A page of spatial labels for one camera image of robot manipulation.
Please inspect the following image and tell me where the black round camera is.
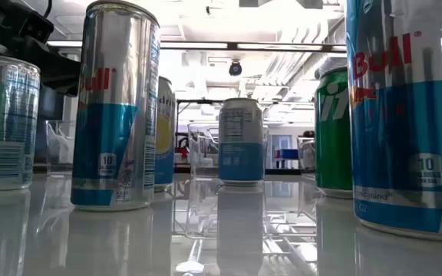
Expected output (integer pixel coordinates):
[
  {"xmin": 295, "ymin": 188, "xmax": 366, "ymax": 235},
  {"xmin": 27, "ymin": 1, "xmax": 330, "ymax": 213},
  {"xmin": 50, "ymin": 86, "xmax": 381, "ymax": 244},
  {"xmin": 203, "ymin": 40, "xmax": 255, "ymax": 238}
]
[{"xmin": 228, "ymin": 60, "xmax": 243, "ymax": 77}]

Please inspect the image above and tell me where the white blue Spindrift can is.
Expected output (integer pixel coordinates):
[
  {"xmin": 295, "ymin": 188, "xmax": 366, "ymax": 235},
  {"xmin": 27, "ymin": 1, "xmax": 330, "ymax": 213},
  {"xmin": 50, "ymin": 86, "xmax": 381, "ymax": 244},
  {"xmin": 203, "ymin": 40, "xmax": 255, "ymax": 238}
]
[
  {"xmin": 218, "ymin": 97, "xmax": 265, "ymax": 187},
  {"xmin": 153, "ymin": 75, "xmax": 177, "ymax": 192}
]

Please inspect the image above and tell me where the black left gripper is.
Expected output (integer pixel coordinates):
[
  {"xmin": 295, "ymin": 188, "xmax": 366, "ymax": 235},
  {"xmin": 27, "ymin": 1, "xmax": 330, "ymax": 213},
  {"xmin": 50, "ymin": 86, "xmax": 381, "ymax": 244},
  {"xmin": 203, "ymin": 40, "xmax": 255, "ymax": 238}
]
[{"xmin": 0, "ymin": 0, "xmax": 82, "ymax": 97}]

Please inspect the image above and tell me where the blue box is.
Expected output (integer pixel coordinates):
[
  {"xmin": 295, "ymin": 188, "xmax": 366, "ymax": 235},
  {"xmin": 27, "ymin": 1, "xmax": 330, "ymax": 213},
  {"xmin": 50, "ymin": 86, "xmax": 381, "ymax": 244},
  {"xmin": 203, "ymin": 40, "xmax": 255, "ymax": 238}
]
[{"xmin": 274, "ymin": 148, "xmax": 299, "ymax": 161}]

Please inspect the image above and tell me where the red black white equipment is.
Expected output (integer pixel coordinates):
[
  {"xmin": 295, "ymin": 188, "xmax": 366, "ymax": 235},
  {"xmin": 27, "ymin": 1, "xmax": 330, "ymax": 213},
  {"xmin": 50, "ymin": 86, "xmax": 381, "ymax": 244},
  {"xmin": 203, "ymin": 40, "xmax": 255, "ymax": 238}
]
[{"xmin": 175, "ymin": 136, "xmax": 190, "ymax": 162}]

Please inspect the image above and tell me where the green Sprite can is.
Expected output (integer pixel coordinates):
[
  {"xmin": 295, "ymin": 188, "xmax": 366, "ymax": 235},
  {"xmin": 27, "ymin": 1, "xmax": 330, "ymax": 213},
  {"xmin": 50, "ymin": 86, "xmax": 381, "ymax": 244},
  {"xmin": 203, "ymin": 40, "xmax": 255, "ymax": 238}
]
[{"xmin": 314, "ymin": 65, "xmax": 355, "ymax": 199}]

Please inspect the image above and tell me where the clear plastic bin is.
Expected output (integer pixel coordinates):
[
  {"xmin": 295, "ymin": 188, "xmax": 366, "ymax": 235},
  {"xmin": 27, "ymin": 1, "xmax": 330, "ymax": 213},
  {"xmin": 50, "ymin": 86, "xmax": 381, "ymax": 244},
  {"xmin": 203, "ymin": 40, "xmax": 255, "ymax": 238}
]
[
  {"xmin": 187, "ymin": 122, "xmax": 270, "ymax": 179},
  {"xmin": 45, "ymin": 119, "xmax": 77, "ymax": 176},
  {"xmin": 296, "ymin": 136, "xmax": 318, "ymax": 181}
]

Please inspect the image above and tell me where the silver ventilation duct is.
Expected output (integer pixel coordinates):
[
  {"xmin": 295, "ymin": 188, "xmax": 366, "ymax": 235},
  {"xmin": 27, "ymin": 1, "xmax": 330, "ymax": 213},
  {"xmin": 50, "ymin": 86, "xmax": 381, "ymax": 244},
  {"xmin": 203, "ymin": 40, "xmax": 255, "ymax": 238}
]
[{"xmin": 313, "ymin": 53, "xmax": 348, "ymax": 80}]

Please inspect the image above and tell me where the blue silver Red Bull can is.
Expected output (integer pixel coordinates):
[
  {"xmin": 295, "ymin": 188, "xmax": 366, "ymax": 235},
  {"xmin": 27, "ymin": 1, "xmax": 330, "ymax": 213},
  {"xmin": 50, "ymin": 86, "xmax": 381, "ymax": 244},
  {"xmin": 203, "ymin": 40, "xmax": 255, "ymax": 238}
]
[
  {"xmin": 345, "ymin": 0, "xmax": 442, "ymax": 242},
  {"xmin": 0, "ymin": 55, "xmax": 41, "ymax": 192},
  {"xmin": 70, "ymin": 0, "xmax": 161, "ymax": 212}
]

